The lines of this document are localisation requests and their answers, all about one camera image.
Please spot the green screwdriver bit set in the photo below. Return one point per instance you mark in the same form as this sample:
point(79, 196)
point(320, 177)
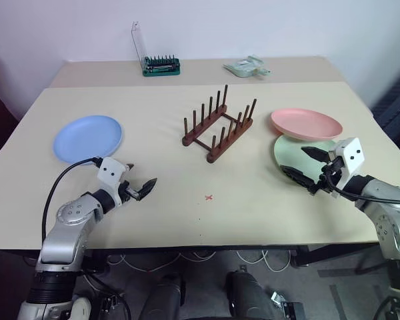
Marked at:
point(161, 68)

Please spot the black table frame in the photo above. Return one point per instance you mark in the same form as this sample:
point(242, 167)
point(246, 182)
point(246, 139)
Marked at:
point(333, 253)

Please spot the pink red plate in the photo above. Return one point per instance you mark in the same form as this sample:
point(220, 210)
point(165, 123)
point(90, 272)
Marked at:
point(305, 125)

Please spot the dark rounded shape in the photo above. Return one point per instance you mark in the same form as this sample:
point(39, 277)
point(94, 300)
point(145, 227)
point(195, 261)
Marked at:
point(246, 296)
point(165, 296)

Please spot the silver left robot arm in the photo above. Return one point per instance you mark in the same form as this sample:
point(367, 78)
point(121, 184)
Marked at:
point(66, 233)

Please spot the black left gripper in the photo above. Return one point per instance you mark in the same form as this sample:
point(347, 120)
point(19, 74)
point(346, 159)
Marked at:
point(128, 191)

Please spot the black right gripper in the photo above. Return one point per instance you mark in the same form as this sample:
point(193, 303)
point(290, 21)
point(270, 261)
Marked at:
point(331, 170)

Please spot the clear plastic case lid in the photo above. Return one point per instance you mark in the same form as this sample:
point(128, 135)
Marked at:
point(138, 43)

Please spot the green plate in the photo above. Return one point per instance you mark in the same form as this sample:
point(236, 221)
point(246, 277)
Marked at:
point(288, 151)

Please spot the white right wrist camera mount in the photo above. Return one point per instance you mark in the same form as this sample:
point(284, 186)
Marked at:
point(351, 151)

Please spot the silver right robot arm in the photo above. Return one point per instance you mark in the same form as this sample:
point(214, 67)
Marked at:
point(393, 230)

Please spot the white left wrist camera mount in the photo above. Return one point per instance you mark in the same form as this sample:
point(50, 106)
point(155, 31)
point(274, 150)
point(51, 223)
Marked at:
point(110, 170)

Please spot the dark ribbed radiator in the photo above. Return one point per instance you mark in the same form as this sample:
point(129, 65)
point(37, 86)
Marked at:
point(396, 103)

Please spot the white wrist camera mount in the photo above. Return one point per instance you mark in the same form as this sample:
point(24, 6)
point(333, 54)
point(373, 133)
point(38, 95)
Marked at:
point(351, 151)
point(110, 170)

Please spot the wooden dish rack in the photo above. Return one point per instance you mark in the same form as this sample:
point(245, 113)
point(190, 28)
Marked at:
point(205, 125)

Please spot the blue plate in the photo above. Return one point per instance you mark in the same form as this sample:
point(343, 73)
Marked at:
point(86, 138)

